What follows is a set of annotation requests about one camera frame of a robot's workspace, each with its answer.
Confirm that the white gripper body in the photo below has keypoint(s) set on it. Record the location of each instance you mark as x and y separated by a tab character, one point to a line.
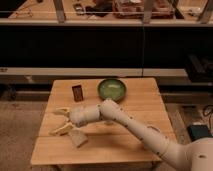
82	116

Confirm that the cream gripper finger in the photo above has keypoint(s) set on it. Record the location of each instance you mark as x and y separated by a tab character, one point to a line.
61	111
62	130

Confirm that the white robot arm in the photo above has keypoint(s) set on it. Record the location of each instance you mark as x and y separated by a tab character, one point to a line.
195	156

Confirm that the wooden table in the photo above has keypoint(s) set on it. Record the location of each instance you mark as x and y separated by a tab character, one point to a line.
106	143

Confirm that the green bowl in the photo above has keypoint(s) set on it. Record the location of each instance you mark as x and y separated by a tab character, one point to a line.
111	88

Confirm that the dark device on shelf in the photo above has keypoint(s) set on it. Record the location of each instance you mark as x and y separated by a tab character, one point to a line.
79	9

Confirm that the red tray on shelf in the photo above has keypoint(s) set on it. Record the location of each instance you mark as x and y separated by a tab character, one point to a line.
134	9

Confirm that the black box on floor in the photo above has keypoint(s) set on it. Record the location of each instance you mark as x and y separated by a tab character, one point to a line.
198	131

